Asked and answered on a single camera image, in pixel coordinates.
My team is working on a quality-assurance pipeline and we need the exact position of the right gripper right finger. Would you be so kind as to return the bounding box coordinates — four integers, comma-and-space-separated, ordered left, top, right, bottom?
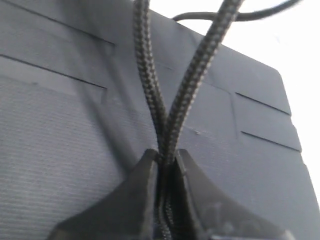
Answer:
174, 149, 293, 240

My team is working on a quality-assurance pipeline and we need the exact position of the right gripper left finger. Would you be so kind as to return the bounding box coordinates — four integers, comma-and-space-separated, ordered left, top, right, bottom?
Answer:
48, 149, 158, 240

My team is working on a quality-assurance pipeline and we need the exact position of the black plastic tool case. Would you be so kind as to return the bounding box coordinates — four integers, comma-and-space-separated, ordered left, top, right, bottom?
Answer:
0, 0, 320, 240

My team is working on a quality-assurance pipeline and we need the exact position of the black braided rope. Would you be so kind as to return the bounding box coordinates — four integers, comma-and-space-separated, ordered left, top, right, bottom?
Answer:
133, 0, 298, 240

